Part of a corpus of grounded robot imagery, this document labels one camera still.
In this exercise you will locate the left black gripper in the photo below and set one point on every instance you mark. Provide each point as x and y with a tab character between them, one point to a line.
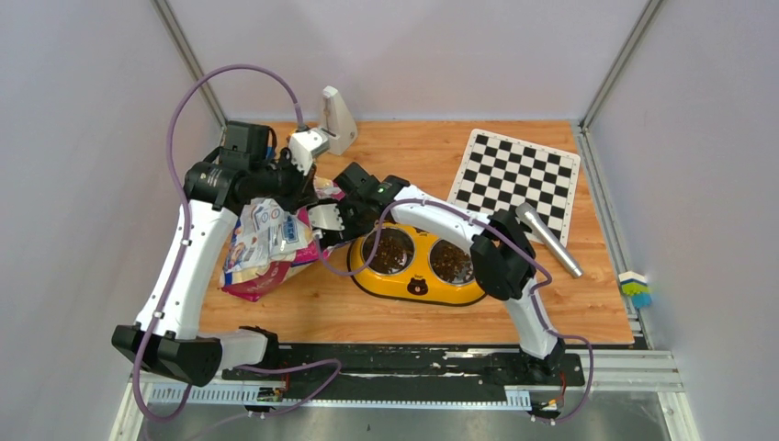
305	193

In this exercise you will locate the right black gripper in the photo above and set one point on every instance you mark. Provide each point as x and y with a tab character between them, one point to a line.
349	230

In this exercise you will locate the colourful pet food bag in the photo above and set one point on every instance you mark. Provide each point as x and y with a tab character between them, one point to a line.
268	246

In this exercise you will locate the yellow double pet bowl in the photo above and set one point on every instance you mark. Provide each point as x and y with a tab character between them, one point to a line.
402	287

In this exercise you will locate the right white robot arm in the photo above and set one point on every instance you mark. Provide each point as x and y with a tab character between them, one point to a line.
503	260

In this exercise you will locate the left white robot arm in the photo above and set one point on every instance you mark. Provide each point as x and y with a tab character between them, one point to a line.
165	338

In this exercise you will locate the brown pet food kibble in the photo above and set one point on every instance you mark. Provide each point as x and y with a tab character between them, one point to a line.
422	255

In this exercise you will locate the white small box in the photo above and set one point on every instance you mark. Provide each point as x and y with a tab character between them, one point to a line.
337	121

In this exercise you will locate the black white checkerboard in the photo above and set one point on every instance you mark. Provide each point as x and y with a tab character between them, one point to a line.
499	172

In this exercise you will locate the silver metal cylinder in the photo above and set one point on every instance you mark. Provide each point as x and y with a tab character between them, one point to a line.
528	216

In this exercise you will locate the stacked coloured blocks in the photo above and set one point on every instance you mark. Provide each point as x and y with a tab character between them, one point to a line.
635	287

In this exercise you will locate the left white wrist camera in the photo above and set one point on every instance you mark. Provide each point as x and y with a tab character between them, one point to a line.
306	146

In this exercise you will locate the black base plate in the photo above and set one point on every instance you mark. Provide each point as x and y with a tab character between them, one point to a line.
449	373

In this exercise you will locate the aluminium rail frame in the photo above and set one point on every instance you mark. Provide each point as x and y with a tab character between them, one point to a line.
605	369

